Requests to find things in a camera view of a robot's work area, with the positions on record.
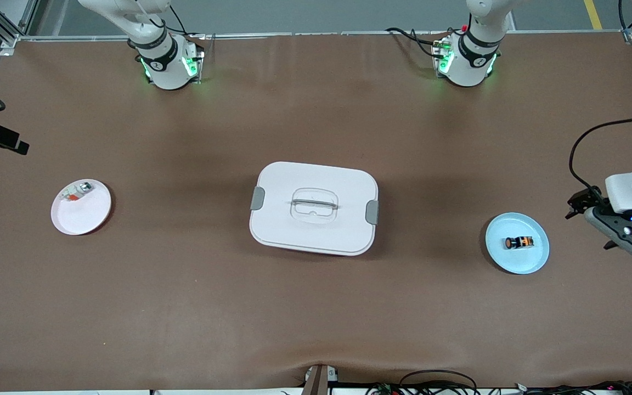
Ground pink box with white lid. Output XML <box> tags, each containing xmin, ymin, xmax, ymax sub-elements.
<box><xmin>249</xmin><ymin>161</ymin><xmax>380</xmax><ymax>257</ymax></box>

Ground light blue round plate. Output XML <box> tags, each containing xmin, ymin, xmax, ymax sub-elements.
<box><xmin>485</xmin><ymin>212</ymin><xmax>550</xmax><ymax>275</ymax></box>

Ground black cable at arm base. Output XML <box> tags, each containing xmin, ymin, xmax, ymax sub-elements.
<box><xmin>386</xmin><ymin>26</ymin><xmax>448</xmax><ymax>58</ymax></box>
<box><xmin>169</xmin><ymin>4</ymin><xmax>190</xmax><ymax>36</ymax></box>

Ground aluminium table edge rail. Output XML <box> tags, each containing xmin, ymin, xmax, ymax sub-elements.
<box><xmin>12</xmin><ymin>29</ymin><xmax>632</xmax><ymax>43</ymax></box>

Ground black cable bundle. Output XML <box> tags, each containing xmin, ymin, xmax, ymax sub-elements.
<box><xmin>365</xmin><ymin>370</ymin><xmax>632</xmax><ymax>395</ymax></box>

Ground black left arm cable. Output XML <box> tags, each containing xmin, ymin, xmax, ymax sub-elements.
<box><xmin>568</xmin><ymin>116</ymin><xmax>632</xmax><ymax>190</ymax></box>

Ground pale pink round plate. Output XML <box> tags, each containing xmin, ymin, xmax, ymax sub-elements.
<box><xmin>51</xmin><ymin>179</ymin><xmax>112</xmax><ymax>236</ymax></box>

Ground aluminium frame profile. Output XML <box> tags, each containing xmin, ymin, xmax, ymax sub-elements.
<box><xmin>0</xmin><ymin>0</ymin><xmax>38</xmax><ymax>49</ymax></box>

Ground metal bracket at table edge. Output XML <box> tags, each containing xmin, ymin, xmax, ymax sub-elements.
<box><xmin>302</xmin><ymin>364</ymin><xmax>340</xmax><ymax>395</ymax></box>

